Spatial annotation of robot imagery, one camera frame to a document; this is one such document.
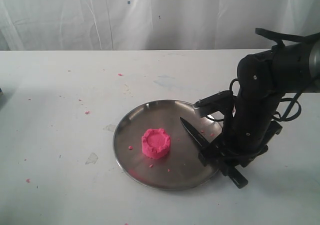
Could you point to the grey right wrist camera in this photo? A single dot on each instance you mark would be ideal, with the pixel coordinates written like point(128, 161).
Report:
point(220, 102)

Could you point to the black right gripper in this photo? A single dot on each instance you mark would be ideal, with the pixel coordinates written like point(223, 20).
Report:
point(243, 135)

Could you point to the white backdrop sheet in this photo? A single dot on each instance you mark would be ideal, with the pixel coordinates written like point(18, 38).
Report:
point(151, 24)

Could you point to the pink clay lump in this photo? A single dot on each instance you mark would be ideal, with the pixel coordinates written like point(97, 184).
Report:
point(155, 143)

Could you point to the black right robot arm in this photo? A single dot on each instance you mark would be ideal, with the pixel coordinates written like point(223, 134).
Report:
point(287, 70)

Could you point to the black kitchen knife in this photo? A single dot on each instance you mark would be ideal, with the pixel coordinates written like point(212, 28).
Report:
point(195, 135)

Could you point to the round steel plate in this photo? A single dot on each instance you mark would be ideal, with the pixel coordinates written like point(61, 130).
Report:
point(180, 169)

